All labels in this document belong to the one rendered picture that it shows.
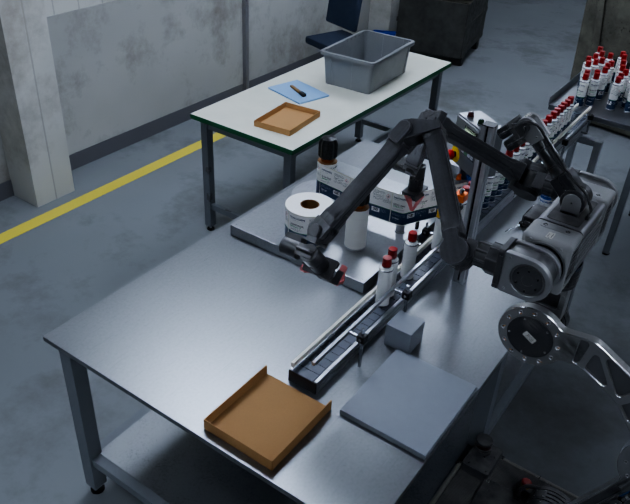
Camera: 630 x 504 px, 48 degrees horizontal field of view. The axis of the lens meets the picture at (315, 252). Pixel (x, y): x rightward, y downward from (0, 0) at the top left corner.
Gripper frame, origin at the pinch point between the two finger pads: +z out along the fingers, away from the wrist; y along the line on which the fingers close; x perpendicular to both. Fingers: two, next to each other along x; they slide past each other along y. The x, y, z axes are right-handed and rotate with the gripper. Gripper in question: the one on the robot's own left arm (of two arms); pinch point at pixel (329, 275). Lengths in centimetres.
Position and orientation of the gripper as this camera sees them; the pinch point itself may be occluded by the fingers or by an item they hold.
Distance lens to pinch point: 224.2
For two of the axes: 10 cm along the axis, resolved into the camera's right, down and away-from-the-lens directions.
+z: 3.4, 3.7, 8.7
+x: -4.6, 8.7, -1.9
